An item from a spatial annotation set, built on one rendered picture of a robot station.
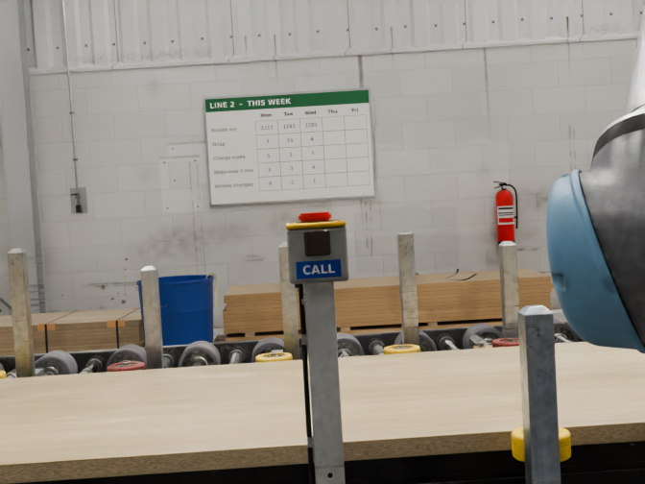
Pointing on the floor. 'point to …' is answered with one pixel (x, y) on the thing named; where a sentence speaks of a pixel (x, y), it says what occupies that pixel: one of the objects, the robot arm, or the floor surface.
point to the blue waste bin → (185, 308)
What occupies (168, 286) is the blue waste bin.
